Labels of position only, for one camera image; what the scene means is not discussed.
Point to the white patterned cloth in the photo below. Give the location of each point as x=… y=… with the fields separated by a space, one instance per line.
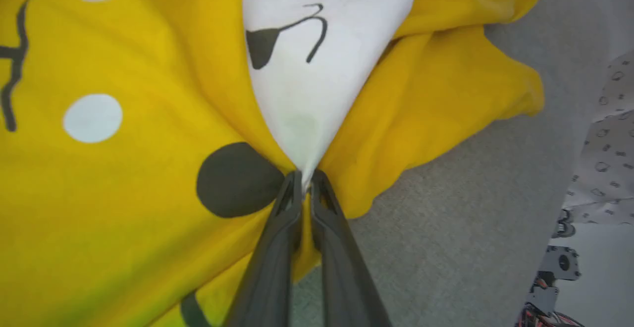
x=609 y=158

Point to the grey robot chassis part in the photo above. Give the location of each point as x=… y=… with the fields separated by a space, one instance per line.
x=559 y=262

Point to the grey fabric sofa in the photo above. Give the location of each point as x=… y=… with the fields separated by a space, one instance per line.
x=446 y=243

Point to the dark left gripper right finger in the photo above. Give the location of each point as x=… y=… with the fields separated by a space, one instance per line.
x=342 y=267

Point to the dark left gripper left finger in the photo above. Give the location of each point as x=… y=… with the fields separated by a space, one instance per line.
x=272 y=267

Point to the yellow printed T-shirt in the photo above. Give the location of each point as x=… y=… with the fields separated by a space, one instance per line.
x=124 y=193

